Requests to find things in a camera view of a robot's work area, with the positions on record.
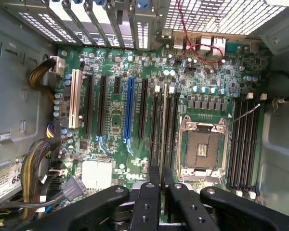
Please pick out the white power connector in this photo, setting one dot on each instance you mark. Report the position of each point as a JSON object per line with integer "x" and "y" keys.
{"x": 59, "y": 65}

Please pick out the thin metal locking lever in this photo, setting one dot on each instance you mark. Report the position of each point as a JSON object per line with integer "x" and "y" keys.
{"x": 243, "y": 114}

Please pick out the blue expansion slot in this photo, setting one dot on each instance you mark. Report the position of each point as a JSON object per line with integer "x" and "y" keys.
{"x": 129, "y": 108}

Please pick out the black RAM slot white latch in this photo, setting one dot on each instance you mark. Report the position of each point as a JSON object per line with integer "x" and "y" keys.
{"x": 254, "y": 144}
{"x": 242, "y": 144}
{"x": 169, "y": 125}
{"x": 154, "y": 120}

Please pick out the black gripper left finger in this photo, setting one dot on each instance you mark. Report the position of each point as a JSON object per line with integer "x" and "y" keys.
{"x": 144, "y": 207}

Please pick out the silver rear port block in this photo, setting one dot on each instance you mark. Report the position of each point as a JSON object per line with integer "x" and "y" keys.
{"x": 212, "y": 43}

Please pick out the short black expansion slot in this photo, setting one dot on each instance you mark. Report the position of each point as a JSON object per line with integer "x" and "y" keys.
{"x": 116, "y": 85}

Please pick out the blue plastic bracket clip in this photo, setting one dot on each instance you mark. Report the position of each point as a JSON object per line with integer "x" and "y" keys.
{"x": 143, "y": 7}

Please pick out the long black expansion slot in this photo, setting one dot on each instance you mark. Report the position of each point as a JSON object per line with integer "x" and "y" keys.
{"x": 143, "y": 108}
{"x": 102, "y": 103}

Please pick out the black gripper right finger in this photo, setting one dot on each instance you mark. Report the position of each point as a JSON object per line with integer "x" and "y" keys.
{"x": 190, "y": 211}

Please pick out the grey metal PC case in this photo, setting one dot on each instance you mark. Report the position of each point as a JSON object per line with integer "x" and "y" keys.
{"x": 9, "y": 108}

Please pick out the silver CPU socket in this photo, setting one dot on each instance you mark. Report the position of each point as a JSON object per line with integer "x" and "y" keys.
{"x": 202, "y": 146}

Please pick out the green motherboard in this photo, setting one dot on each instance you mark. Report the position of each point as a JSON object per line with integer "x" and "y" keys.
{"x": 135, "y": 60}

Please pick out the silver chipset heatsink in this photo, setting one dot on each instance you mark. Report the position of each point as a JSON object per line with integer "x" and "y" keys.
{"x": 96, "y": 174}

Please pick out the blue rear serial port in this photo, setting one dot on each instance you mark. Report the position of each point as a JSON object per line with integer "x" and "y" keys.
{"x": 233, "y": 47}

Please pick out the grey box with white label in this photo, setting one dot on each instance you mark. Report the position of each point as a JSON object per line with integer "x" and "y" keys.
{"x": 4, "y": 180}

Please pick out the white expansion slot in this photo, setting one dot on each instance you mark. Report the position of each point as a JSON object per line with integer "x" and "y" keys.
{"x": 75, "y": 98}

